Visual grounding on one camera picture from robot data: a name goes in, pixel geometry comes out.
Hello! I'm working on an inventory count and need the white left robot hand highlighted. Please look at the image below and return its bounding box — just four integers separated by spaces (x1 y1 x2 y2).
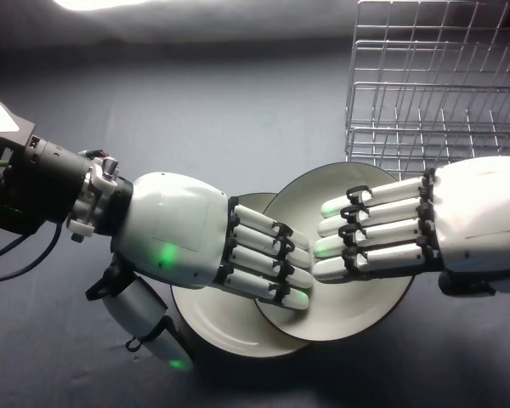
86 172 314 375

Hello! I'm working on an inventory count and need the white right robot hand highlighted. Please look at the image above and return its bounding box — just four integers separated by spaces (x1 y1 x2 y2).
312 156 510 297

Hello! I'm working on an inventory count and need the white plate with dark rim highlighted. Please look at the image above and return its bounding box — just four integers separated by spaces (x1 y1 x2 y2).
169 191 311 358
251 161 417 343

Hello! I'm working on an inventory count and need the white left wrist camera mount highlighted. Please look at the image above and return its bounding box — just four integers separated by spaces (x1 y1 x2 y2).
65 155 122 243

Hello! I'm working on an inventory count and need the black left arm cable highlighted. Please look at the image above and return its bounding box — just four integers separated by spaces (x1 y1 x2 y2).
0 223 63 284

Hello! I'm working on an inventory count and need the metal wire dish rack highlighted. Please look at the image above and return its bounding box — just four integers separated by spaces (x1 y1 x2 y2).
343 0 510 178

